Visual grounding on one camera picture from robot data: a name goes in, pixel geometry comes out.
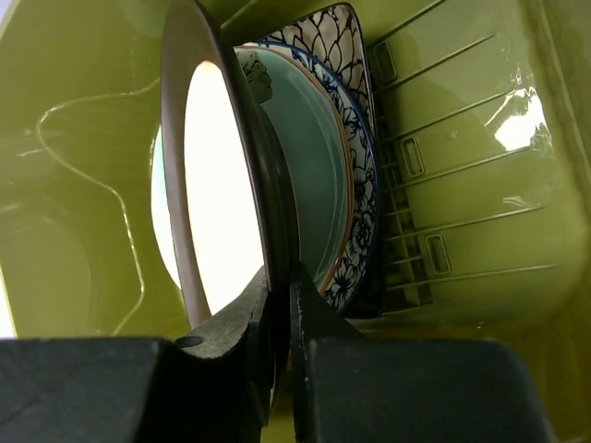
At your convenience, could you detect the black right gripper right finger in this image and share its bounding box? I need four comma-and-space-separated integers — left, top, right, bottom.
290, 264, 554, 442

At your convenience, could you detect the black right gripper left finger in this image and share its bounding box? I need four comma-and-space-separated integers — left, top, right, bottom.
1, 271, 272, 442

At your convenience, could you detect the blue white patterned plate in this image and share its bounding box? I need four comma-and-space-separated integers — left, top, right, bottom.
261, 42, 380, 311

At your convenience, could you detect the brown rimmed cream plate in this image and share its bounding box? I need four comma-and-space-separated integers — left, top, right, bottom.
160, 0, 302, 327

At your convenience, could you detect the mint green flower plate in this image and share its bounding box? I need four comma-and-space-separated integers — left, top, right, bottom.
235, 45, 353, 292

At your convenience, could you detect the black square floral plate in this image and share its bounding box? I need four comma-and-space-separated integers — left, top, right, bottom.
258, 2, 387, 319

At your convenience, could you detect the green plastic bin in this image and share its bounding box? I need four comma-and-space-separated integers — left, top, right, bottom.
1, 1, 590, 442

